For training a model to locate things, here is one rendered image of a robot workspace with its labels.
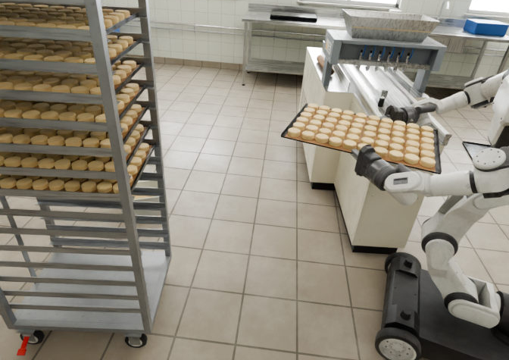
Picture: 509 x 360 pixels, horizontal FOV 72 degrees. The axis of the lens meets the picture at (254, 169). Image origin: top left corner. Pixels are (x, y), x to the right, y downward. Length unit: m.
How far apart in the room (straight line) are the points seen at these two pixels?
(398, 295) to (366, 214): 0.48
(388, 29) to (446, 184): 1.55
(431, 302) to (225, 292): 1.08
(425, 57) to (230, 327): 2.08
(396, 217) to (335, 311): 0.66
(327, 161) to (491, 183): 1.74
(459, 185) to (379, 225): 1.17
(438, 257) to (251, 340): 0.96
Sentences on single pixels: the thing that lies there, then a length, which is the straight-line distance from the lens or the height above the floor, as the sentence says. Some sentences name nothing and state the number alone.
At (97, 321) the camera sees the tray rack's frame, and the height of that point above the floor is 0.15.
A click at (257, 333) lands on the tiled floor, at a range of 1.95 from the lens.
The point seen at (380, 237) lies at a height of 0.17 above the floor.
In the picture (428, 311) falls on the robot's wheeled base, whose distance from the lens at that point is 2.06.
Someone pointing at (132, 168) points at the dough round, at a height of 0.88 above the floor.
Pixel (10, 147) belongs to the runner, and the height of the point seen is 1.05.
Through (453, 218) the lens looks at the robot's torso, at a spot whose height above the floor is 0.73.
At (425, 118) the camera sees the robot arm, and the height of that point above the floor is 1.00.
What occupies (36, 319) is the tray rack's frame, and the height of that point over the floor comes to 0.15.
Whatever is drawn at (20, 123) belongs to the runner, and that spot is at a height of 1.14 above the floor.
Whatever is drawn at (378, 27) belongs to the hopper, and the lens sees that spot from 2.52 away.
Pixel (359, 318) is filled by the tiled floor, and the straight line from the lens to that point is 2.11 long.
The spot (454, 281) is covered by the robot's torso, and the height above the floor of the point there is 0.40.
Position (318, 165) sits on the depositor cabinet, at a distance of 2.76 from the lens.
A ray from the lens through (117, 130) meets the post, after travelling 1.14.
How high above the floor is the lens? 1.63
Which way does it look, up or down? 32 degrees down
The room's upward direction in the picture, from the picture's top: 4 degrees clockwise
